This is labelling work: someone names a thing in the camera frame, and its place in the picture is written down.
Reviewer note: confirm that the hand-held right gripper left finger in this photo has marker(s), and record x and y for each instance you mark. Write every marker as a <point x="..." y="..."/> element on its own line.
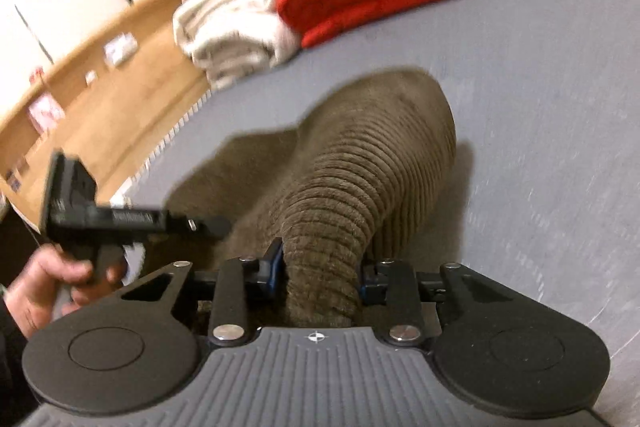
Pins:
<point x="274" y="268"/>

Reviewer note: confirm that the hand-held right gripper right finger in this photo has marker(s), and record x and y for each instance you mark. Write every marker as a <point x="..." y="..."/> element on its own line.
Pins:
<point x="362" y="293"/>

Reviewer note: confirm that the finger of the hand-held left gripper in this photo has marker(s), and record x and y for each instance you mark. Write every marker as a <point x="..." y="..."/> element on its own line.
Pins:
<point x="205" y="226"/>

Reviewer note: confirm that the person's left forearm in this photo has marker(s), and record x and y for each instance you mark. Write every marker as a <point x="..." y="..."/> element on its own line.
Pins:
<point x="7" y="367"/>

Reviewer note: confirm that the person's left hand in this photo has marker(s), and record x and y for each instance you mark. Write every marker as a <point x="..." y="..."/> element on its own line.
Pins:
<point x="40" y="287"/>

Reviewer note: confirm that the pink white packet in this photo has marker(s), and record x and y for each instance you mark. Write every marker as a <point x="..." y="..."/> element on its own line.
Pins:
<point x="46" y="113"/>

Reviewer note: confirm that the wooden bedside ledge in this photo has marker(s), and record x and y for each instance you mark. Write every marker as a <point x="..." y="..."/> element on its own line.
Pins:
<point x="125" y="107"/>

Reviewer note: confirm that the small white box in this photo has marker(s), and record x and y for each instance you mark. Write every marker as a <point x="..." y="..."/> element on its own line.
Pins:
<point x="90" y="78"/>

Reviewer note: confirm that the small red box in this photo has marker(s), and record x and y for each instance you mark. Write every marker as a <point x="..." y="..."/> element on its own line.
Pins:
<point x="36" y="75"/>

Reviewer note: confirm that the white pink box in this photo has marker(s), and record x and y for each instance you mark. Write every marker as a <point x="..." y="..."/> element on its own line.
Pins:
<point x="120" y="48"/>

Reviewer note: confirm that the folded white blanket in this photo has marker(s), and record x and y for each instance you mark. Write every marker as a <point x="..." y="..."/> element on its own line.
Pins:
<point x="230" y="27"/>

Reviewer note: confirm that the grey mattress bed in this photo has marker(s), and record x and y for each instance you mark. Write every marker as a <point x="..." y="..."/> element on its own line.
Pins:
<point x="525" y="107"/>

